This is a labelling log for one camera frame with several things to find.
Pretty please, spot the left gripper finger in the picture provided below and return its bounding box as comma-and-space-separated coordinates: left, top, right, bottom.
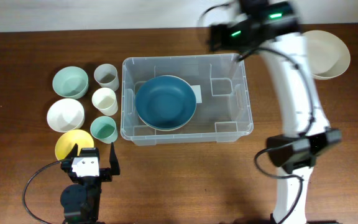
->
109, 142, 120, 175
67, 144, 78, 159

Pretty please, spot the beige bowl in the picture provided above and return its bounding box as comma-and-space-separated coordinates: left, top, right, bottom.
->
303, 30, 351, 80
137, 75, 198, 132

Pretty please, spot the blue bowl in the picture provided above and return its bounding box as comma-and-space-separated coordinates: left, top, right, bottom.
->
135, 75, 197, 131

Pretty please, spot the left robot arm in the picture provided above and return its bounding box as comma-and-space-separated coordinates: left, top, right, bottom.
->
60, 143, 121, 223

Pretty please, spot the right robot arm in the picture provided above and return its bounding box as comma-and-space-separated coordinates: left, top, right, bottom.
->
208, 1, 342, 223

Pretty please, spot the clear plastic storage container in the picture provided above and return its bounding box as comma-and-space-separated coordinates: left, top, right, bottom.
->
121, 54, 254, 146

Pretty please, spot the yellow bowl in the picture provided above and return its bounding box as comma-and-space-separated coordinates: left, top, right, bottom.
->
55, 129, 94, 160

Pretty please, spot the green cup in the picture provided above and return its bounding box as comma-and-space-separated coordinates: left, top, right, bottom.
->
90, 116, 118, 144

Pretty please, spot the white bowl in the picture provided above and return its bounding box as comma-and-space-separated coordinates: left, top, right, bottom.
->
47, 98, 85, 133

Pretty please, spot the cream cup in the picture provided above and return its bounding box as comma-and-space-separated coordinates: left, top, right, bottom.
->
91, 88, 118, 116

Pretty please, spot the green bowl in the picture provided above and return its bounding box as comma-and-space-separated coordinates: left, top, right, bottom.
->
52, 66, 89, 100

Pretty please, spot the grey cup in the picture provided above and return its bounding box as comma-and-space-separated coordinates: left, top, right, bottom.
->
94, 63, 119, 91

